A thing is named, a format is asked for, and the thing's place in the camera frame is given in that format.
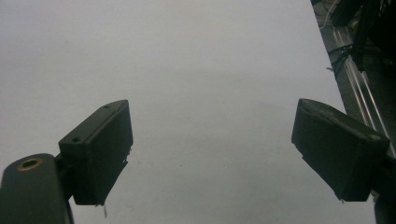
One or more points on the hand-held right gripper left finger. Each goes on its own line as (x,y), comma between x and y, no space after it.
(99,155)

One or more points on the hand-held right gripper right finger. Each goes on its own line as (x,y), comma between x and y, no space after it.
(336,146)

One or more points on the metal frame rail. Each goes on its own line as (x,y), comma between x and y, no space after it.
(358,81)

